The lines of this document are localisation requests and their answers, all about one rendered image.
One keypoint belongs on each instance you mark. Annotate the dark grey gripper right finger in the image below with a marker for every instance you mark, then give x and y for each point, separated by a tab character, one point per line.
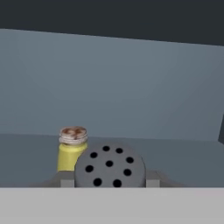
154	179

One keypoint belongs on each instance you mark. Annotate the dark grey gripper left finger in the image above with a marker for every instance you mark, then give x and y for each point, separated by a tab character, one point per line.
64	178

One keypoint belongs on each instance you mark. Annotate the yellow condiment bottle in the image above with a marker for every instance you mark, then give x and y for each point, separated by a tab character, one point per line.
68	154

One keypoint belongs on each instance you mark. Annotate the grey shaker with holes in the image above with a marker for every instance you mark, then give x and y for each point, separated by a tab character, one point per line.
109	166

